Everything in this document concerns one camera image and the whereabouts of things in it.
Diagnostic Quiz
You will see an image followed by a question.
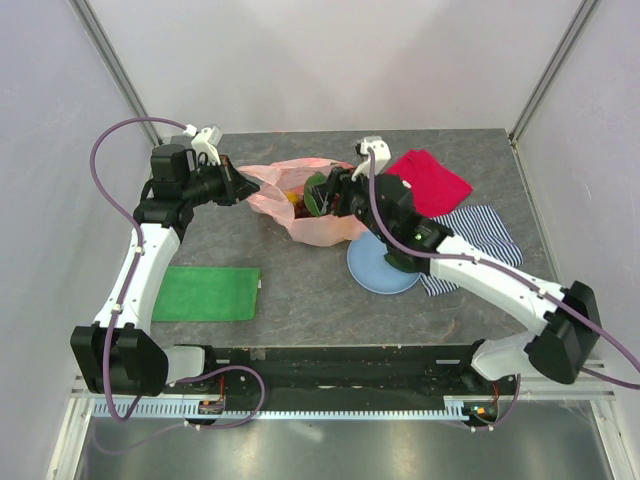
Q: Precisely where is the aluminium frame post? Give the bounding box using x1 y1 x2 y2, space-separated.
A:
508 0 601 148
68 0 148 117

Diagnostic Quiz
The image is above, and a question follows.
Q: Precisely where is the pink plastic bag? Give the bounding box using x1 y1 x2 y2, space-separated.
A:
237 157 366 247

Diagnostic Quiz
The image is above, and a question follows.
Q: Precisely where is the right aluminium frame post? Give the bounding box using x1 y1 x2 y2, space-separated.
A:
508 0 601 148

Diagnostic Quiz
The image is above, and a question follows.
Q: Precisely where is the green avocado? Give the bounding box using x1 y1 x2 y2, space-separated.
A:
384 252 416 273

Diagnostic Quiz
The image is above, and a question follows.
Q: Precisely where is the blue white striped cloth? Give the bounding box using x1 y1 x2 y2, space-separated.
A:
433 205 523 267

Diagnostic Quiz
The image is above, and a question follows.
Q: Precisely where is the green towel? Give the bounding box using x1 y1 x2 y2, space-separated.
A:
152 266 261 323

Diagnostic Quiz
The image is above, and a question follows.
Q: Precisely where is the left aluminium frame post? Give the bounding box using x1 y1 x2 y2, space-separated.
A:
68 0 148 117

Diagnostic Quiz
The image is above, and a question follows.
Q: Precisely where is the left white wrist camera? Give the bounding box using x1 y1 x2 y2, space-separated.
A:
183 124 222 165

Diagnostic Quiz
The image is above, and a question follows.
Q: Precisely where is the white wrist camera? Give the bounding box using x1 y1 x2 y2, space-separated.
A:
183 124 222 165
351 136 392 181

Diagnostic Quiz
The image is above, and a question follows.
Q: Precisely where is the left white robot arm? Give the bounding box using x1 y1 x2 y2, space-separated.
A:
70 143 259 396

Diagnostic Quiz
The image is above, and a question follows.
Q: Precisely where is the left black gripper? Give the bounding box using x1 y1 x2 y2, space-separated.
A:
181 154 259 207

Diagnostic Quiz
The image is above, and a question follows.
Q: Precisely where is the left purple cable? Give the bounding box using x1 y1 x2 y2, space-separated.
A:
88 117 196 424

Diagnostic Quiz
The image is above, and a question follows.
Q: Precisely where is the green lime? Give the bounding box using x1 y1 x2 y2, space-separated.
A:
303 172 326 217

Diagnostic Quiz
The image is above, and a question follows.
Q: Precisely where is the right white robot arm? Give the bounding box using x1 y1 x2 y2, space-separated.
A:
304 167 601 394

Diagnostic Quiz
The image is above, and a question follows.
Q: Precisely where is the red folded t-shirt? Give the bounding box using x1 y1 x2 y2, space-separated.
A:
387 150 473 217

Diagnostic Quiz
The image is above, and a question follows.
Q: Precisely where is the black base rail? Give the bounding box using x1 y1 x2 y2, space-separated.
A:
162 343 521 401

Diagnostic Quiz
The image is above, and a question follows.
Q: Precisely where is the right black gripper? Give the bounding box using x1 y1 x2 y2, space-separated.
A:
309 161 392 244

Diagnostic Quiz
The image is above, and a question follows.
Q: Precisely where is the light blue plate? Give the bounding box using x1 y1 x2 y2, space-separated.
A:
347 232 419 295

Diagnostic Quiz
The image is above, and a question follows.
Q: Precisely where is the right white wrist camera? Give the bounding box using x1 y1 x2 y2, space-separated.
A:
351 136 392 181

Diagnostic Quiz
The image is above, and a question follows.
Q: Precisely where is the white slotted cable duct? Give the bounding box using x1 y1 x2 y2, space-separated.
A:
92 397 501 422

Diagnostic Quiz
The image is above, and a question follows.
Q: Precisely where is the purple grape bunch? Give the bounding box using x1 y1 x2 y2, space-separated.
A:
293 200 312 219

